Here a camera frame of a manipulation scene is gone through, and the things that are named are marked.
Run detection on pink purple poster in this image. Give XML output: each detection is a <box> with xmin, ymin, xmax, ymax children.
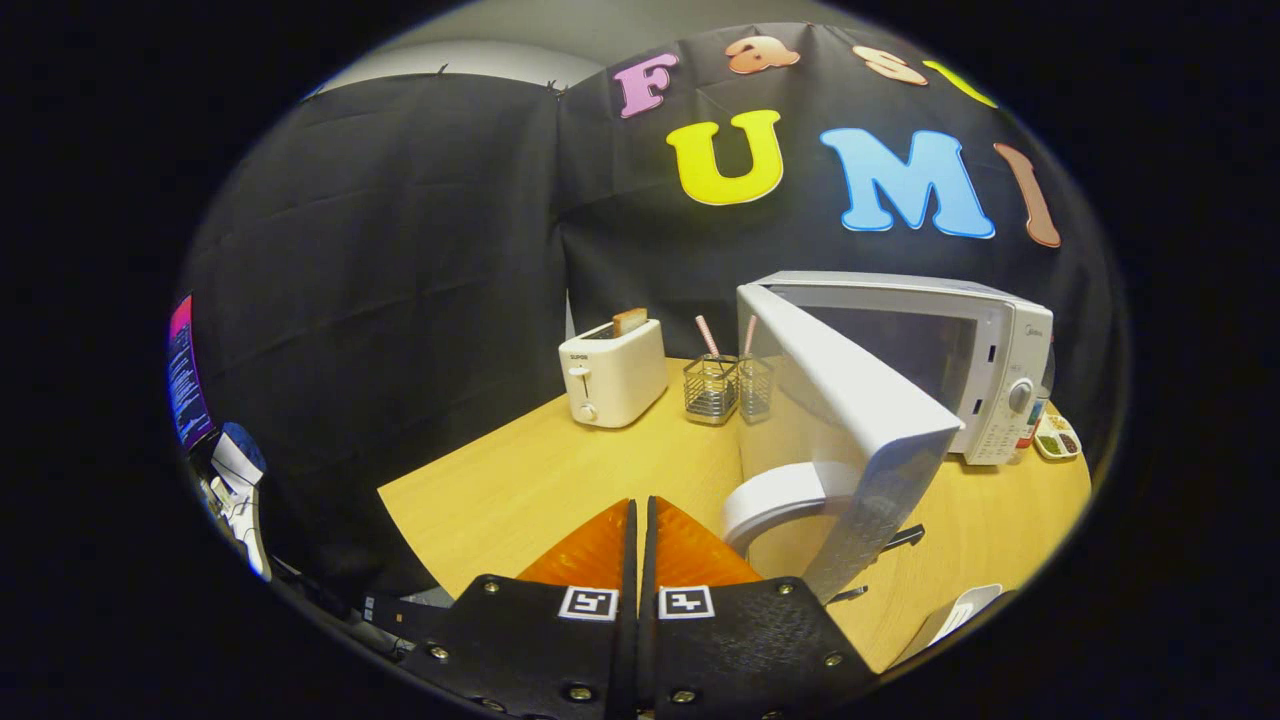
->
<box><xmin>167</xmin><ymin>293</ymin><xmax>216</xmax><ymax>451</ymax></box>

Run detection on black backdrop cloth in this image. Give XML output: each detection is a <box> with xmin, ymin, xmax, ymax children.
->
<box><xmin>180</xmin><ymin>22</ymin><xmax>1116</xmax><ymax>601</ymax></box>

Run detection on white paper sheets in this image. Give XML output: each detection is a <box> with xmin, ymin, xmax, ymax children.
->
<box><xmin>205</xmin><ymin>422</ymin><xmax>273</xmax><ymax>581</ymax></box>

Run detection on wire mesh holder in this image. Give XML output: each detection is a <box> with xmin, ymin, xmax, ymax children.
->
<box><xmin>683</xmin><ymin>353</ymin><xmax>776</xmax><ymax>426</ymax></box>

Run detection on clear red-label plastic bottle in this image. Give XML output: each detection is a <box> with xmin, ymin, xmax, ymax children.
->
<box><xmin>1015</xmin><ymin>390</ymin><xmax>1051</xmax><ymax>449</ymax></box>

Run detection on white microwave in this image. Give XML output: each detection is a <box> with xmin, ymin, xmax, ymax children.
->
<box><xmin>720</xmin><ymin>270</ymin><xmax>1056</xmax><ymax>606</ymax></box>

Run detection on white toaster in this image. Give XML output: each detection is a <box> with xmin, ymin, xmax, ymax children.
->
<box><xmin>558</xmin><ymin>318</ymin><xmax>669</xmax><ymax>429</ymax></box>

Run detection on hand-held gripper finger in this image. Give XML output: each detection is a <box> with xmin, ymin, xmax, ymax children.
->
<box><xmin>425</xmin><ymin>498</ymin><xmax>639</xmax><ymax>720</ymax></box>
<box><xmin>640</xmin><ymin>495</ymin><xmax>881</xmax><ymax>720</ymax></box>

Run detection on white ribbed tray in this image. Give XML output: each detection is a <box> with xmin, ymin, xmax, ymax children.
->
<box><xmin>890</xmin><ymin>583</ymin><xmax>1004</xmax><ymax>666</ymax></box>

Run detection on white divided bean dish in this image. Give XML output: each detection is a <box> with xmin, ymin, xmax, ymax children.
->
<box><xmin>1033</xmin><ymin>412</ymin><xmax>1083</xmax><ymax>461</ymax></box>

